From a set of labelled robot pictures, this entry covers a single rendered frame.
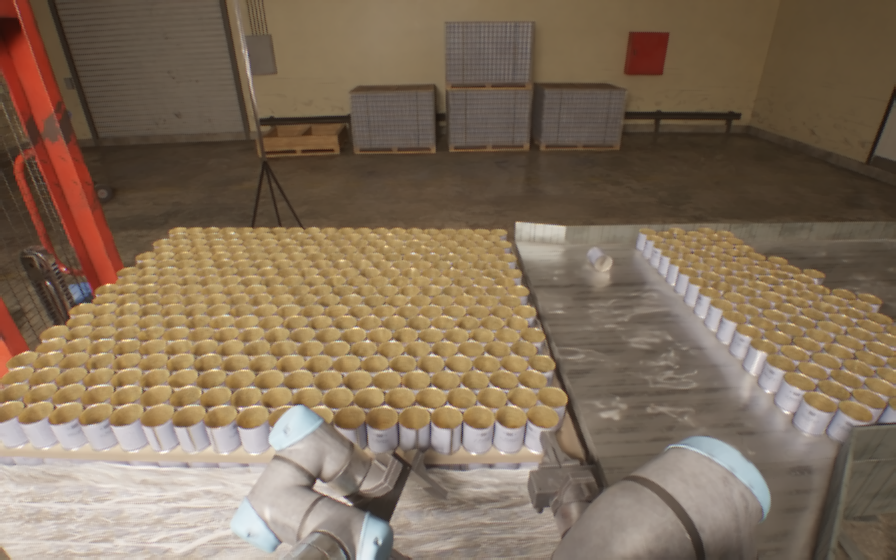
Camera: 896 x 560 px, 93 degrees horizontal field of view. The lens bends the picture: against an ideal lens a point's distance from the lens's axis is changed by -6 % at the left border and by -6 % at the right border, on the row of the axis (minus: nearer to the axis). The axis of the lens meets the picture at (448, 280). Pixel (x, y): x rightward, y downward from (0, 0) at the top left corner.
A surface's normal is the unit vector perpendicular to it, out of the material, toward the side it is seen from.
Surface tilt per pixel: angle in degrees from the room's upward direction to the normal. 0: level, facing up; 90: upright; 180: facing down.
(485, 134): 91
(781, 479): 0
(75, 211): 90
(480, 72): 88
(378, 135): 90
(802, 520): 0
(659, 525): 22
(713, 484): 17
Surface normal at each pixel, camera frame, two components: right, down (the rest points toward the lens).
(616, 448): -0.01, -0.88
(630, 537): -0.43, -0.51
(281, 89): 0.03, 0.48
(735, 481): 0.22, -0.59
